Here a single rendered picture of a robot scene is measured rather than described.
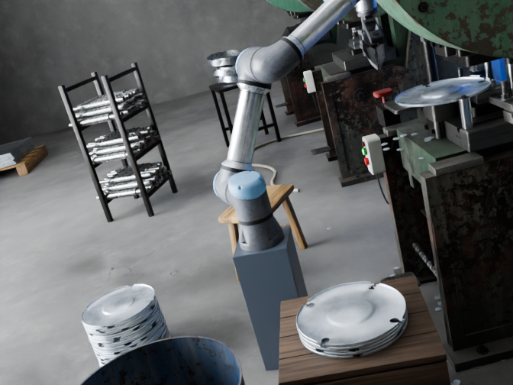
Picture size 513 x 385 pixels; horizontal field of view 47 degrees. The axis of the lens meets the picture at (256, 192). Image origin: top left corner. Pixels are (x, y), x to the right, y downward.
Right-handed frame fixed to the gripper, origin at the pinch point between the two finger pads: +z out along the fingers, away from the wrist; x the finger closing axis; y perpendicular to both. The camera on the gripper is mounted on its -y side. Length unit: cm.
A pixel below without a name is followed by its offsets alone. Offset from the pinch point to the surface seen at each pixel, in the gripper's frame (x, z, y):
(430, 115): -4.9, 12.7, -35.4
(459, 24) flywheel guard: -1, -19, -80
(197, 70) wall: 102, 55, 627
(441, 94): -8.3, 6.2, -38.0
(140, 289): 110, 61, -1
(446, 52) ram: -11.8, -5.9, -38.0
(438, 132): -5.6, 17.8, -38.1
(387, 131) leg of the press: 4.0, 21.1, -12.1
